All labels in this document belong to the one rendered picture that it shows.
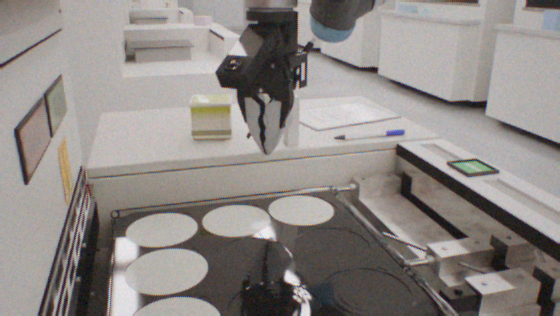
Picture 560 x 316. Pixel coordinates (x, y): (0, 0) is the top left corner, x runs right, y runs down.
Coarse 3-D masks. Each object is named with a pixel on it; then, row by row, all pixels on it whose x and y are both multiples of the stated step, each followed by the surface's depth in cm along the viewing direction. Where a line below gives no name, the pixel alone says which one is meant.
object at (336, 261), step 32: (320, 192) 80; (128, 224) 69; (288, 224) 69; (320, 224) 70; (352, 224) 69; (128, 256) 61; (224, 256) 61; (256, 256) 61; (288, 256) 61; (320, 256) 61; (352, 256) 61; (384, 256) 61; (128, 288) 55; (192, 288) 55; (224, 288) 55; (256, 288) 55; (288, 288) 55; (320, 288) 55; (352, 288) 55; (384, 288) 55; (416, 288) 55
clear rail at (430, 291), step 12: (336, 192) 79; (360, 216) 71; (372, 228) 68; (384, 240) 64; (396, 252) 62; (408, 264) 59; (420, 276) 56; (432, 288) 54; (432, 300) 53; (444, 300) 52; (444, 312) 51; (456, 312) 50
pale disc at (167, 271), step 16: (144, 256) 61; (160, 256) 61; (176, 256) 61; (192, 256) 61; (128, 272) 58; (144, 272) 58; (160, 272) 58; (176, 272) 58; (192, 272) 58; (144, 288) 55; (160, 288) 55; (176, 288) 55
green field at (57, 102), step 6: (60, 84) 57; (54, 90) 53; (60, 90) 57; (48, 96) 50; (54, 96) 53; (60, 96) 57; (48, 102) 49; (54, 102) 53; (60, 102) 56; (54, 108) 52; (60, 108) 56; (66, 108) 60; (54, 114) 52; (60, 114) 56; (54, 120) 52; (60, 120) 55; (54, 126) 51
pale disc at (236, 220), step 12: (216, 216) 72; (228, 216) 72; (240, 216) 72; (252, 216) 72; (264, 216) 72; (216, 228) 68; (228, 228) 68; (240, 228) 68; (252, 228) 68; (264, 228) 68
